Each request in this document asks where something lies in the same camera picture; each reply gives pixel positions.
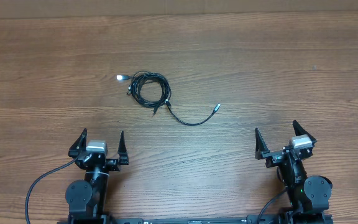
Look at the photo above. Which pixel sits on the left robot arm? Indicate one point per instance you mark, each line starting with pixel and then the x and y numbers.
pixel 86 197

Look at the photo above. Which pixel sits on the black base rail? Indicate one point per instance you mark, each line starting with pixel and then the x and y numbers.
pixel 250 219

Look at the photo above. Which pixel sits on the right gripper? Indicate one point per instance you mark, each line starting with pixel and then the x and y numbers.
pixel 275 157

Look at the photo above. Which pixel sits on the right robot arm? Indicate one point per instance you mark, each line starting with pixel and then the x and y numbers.
pixel 308 195

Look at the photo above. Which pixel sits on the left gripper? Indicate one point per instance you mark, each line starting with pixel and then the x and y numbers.
pixel 114 165

